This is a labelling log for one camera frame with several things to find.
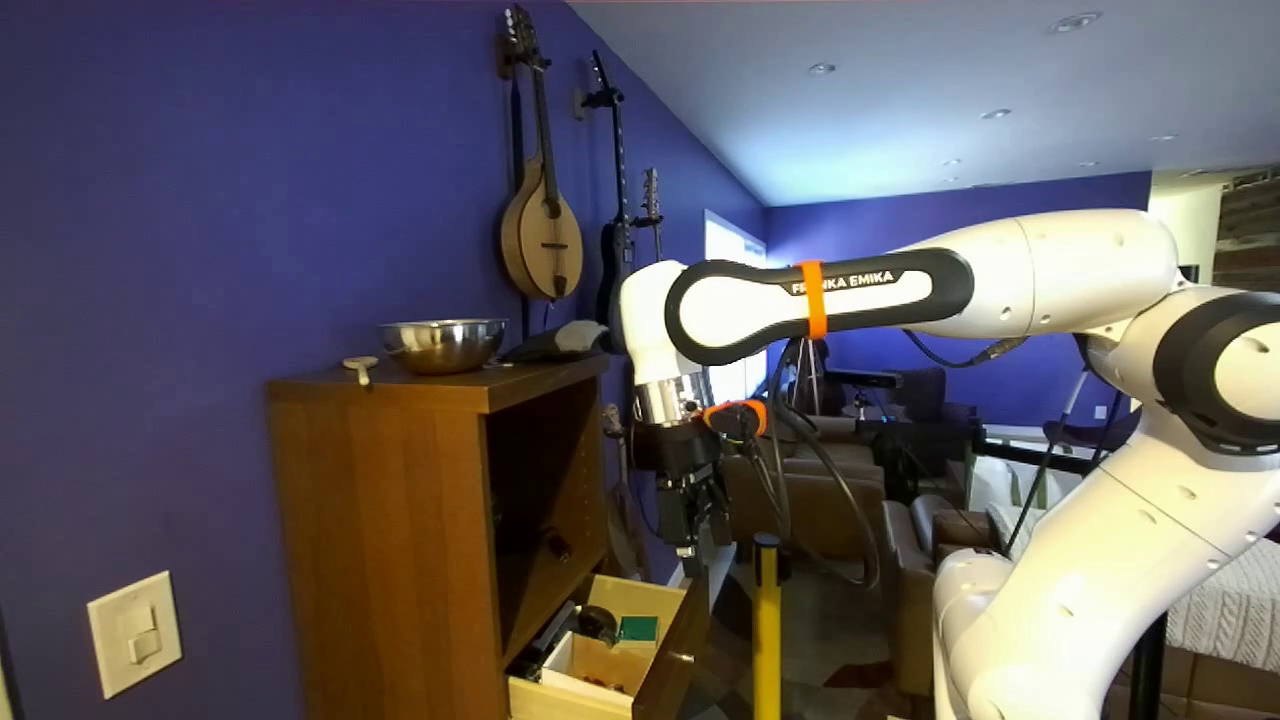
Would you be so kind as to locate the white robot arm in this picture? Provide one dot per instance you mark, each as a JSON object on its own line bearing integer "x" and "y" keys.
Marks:
{"x": 1192, "y": 484}

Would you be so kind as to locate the hanging dark string instrument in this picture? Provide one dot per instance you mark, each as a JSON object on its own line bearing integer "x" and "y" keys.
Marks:
{"x": 618, "y": 233}

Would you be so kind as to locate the yellow stand pole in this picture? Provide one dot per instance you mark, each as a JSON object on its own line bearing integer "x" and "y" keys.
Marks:
{"x": 766, "y": 632}

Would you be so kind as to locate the wooden shelf cabinet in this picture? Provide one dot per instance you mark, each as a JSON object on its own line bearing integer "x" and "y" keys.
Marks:
{"x": 435, "y": 531}

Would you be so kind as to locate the black flat object on shelf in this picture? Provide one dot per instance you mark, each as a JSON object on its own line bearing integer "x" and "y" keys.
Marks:
{"x": 578, "y": 338}

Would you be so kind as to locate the hanging mandolin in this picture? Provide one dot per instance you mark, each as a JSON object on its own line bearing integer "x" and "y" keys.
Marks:
{"x": 537, "y": 231}

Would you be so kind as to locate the green block in drawer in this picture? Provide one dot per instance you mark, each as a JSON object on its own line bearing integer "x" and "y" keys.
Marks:
{"x": 636, "y": 626}

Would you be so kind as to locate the black object in drawer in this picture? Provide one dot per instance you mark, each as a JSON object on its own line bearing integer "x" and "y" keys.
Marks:
{"x": 592, "y": 620}

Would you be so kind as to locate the silver metal bowl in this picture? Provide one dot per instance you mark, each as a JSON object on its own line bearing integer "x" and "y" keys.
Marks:
{"x": 444, "y": 344}

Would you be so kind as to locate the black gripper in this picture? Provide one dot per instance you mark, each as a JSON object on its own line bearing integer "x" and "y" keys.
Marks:
{"x": 692, "y": 460}

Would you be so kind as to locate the open light wood drawer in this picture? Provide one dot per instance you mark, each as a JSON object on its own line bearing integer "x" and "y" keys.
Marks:
{"x": 629, "y": 679}

